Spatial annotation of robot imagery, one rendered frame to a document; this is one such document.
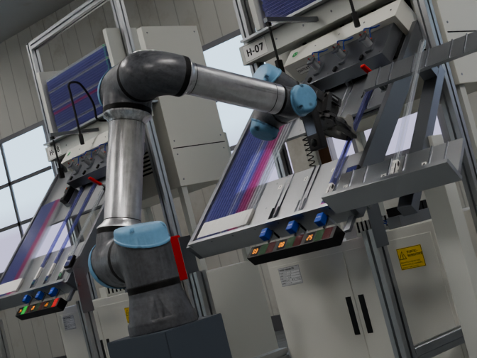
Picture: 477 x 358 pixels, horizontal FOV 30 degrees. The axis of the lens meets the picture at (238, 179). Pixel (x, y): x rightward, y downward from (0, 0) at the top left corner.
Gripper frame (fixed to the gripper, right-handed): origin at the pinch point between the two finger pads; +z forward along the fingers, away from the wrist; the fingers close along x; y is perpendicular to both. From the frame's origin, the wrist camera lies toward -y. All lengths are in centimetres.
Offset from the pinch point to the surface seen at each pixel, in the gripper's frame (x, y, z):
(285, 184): 22.7, -9.7, -1.8
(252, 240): 32.1, -26.4, -2.9
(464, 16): -10, 58, 32
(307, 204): 8.4, -20.6, -4.5
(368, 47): -0.2, 32.1, 1.9
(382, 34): -3.3, 37.0, 4.0
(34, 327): 649, 88, 226
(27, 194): 610, 198, 162
